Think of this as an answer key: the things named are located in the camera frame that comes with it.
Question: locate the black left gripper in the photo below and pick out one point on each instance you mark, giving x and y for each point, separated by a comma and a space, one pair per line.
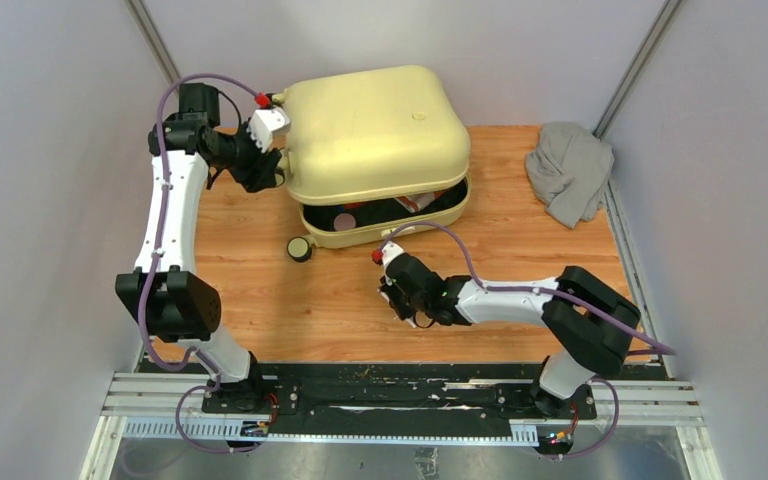
259, 173

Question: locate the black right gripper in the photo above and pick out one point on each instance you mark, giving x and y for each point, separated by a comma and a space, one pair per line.
391, 291

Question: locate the orange white patterned garment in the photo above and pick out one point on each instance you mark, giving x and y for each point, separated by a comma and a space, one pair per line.
417, 202

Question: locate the pink round lid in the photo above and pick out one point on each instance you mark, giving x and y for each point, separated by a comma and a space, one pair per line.
344, 221

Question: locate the cream suitcase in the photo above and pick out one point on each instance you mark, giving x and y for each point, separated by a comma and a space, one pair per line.
360, 140

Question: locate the white thin stick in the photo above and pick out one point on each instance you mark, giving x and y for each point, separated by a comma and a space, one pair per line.
409, 319

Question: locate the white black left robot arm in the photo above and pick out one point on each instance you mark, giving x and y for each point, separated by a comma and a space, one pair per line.
177, 313

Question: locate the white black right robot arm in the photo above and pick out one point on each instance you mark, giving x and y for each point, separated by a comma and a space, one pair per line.
592, 322

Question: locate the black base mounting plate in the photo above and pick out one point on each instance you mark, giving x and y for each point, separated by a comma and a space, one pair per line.
455, 400

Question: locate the grey crumpled cloth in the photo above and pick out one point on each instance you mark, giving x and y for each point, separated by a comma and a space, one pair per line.
568, 170

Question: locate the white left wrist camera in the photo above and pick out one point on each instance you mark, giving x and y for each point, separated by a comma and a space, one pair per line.
265, 124

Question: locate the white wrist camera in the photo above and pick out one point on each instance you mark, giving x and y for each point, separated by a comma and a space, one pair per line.
389, 252
265, 124

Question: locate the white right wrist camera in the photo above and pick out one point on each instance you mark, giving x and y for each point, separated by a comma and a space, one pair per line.
389, 252

